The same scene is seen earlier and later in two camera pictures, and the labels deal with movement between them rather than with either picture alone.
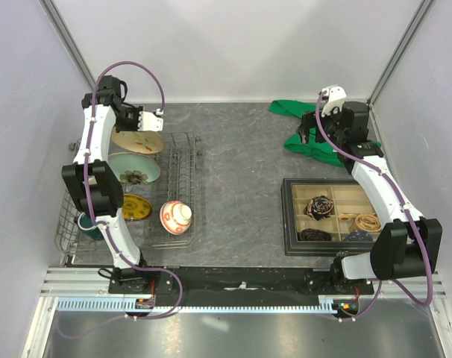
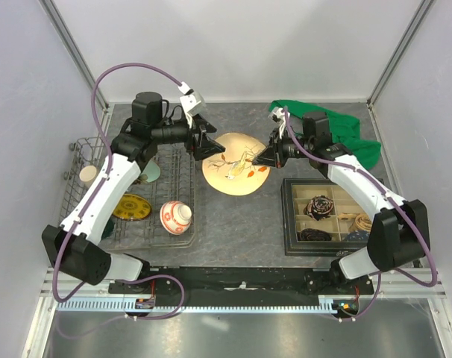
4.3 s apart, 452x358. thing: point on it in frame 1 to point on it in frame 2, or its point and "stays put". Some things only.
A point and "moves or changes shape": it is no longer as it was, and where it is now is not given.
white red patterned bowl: (175, 217) stays put
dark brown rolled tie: (313, 234) stays put
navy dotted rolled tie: (359, 236) stays put
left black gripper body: (128, 119) to (194, 147)
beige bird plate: (141, 142) moves or changes shape
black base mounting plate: (233, 286) stays put
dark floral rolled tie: (319, 207) stays put
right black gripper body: (332, 122) to (285, 148)
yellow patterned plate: (135, 207) stays put
